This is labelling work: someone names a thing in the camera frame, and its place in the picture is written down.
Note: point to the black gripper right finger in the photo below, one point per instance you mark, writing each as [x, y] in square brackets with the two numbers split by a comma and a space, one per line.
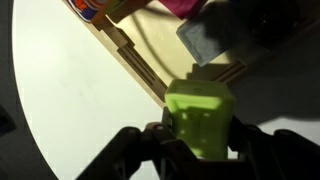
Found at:
[276, 156]

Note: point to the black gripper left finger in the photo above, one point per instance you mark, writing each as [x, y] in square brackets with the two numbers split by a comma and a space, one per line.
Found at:
[150, 153]

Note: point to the yellow-green cube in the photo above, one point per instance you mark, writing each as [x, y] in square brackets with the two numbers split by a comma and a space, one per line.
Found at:
[200, 116]

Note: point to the grey cube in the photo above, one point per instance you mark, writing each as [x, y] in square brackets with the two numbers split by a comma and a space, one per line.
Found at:
[208, 36]

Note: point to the wooden toy tray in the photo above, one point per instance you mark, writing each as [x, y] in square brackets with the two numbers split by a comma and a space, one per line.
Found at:
[146, 36]

